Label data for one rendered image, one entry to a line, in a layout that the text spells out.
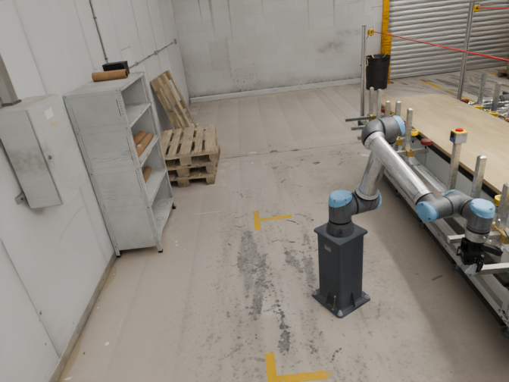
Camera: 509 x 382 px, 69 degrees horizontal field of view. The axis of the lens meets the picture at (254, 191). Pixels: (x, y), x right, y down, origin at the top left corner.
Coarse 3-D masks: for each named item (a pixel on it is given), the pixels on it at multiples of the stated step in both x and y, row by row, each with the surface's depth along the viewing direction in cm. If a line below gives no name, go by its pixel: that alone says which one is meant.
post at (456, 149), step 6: (456, 144) 224; (456, 150) 226; (456, 156) 228; (456, 162) 229; (450, 168) 234; (456, 168) 231; (450, 174) 235; (456, 174) 233; (450, 180) 236; (450, 186) 237
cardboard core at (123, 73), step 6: (102, 72) 333; (108, 72) 332; (114, 72) 332; (120, 72) 332; (126, 72) 338; (96, 78) 332; (102, 78) 333; (108, 78) 333; (114, 78) 334; (120, 78) 335
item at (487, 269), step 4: (496, 264) 168; (500, 264) 168; (504, 264) 168; (508, 264) 167; (484, 268) 167; (488, 268) 166; (492, 268) 166; (496, 268) 166; (500, 268) 166; (504, 268) 166; (508, 268) 166; (480, 272) 167; (484, 272) 167; (488, 272) 167; (492, 272) 167; (496, 272) 167; (500, 272) 167; (504, 272) 167
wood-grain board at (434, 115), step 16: (416, 96) 418; (432, 96) 411; (448, 96) 404; (416, 112) 367; (432, 112) 361; (448, 112) 356; (464, 112) 351; (480, 112) 346; (416, 128) 326; (432, 128) 322; (448, 128) 318; (464, 128) 313; (480, 128) 309; (496, 128) 306; (432, 144) 296; (448, 144) 287; (464, 144) 283; (480, 144) 280; (496, 144) 277; (464, 160) 259; (496, 160) 253; (496, 176) 233; (496, 192) 221
